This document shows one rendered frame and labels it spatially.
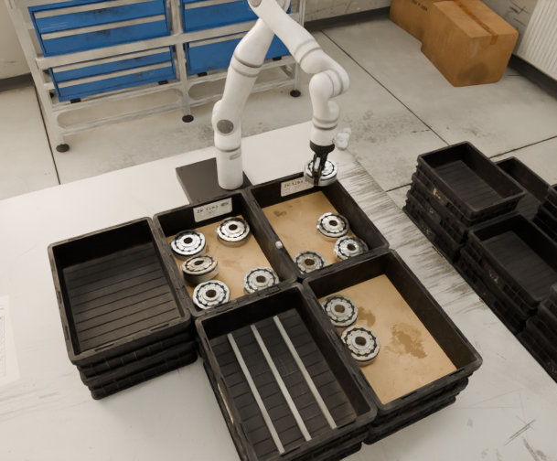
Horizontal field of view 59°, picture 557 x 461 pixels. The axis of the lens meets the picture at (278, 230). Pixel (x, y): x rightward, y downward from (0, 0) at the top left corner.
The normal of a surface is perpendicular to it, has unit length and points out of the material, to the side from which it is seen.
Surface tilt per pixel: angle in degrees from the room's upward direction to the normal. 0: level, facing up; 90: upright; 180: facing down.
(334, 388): 0
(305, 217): 0
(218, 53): 90
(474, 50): 89
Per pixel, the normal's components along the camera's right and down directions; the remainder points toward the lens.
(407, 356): 0.03, -0.68
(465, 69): 0.22, 0.72
